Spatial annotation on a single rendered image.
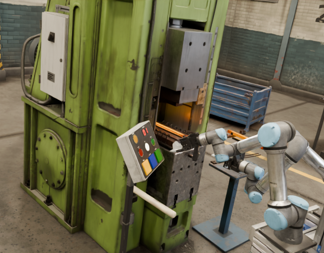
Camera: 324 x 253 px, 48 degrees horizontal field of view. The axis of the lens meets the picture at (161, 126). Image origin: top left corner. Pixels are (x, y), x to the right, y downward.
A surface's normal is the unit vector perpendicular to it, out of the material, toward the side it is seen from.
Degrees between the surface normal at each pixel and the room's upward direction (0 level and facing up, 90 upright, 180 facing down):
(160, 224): 89
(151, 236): 89
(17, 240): 0
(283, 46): 90
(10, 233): 0
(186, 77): 90
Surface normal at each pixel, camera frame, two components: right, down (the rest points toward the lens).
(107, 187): -0.70, 0.15
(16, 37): 0.74, 0.29
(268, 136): -0.79, -0.03
